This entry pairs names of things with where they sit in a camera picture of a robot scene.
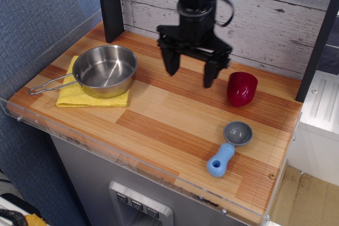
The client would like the red plastic pepper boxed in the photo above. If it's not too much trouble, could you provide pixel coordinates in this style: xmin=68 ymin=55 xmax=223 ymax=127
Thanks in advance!
xmin=227 ymin=71 xmax=258 ymax=107

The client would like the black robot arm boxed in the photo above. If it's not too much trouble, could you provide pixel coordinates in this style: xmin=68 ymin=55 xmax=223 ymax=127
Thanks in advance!
xmin=157 ymin=0 xmax=232 ymax=88

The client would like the right black post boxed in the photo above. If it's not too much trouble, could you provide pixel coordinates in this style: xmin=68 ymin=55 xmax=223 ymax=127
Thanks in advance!
xmin=295 ymin=0 xmax=338 ymax=103

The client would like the yellow and black object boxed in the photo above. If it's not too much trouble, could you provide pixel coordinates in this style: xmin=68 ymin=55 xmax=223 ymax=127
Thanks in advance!
xmin=1 ymin=209 xmax=48 ymax=226

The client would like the white plastic sink unit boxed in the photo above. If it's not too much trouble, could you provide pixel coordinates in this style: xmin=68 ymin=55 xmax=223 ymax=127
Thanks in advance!
xmin=287 ymin=71 xmax=338 ymax=185

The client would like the yellow folded cloth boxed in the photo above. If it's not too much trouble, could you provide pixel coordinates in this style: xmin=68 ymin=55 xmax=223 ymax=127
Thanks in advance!
xmin=55 ymin=55 xmax=131 ymax=109

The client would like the grey toy fridge cabinet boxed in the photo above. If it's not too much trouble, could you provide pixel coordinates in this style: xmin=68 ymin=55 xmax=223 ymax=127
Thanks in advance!
xmin=52 ymin=136 xmax=242 ymax=225

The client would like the black post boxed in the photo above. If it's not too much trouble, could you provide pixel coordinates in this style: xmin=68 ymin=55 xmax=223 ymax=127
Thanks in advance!
xmin=100 ymin=0 xmax=124 ymax=43
xmin=295 ymin=0 xmax=338 ymax=103

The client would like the blue and grey spoon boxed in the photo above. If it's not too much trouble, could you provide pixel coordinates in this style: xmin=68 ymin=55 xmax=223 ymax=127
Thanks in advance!
xmin=207 ymin=121 xmax=253 ymax=177

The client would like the stainless steel pan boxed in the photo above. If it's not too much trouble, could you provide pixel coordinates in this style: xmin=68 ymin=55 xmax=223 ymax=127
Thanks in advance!
xmin=29 ymin=45 xmax=138 ymax=98

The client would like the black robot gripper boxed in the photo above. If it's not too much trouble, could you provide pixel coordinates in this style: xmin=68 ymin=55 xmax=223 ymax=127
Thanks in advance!
xmin=157 ymin=11 xmax=232 ymax=88

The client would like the left black post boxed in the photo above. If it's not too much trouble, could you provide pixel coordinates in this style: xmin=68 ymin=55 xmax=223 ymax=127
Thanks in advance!
xmin=100 ymin=0 xmax=124 ymax=43

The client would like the clear acrylic guard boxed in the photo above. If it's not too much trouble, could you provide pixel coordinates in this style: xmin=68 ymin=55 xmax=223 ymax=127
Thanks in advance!
xmin=1 ymin=5 xmax=306 ymax=225

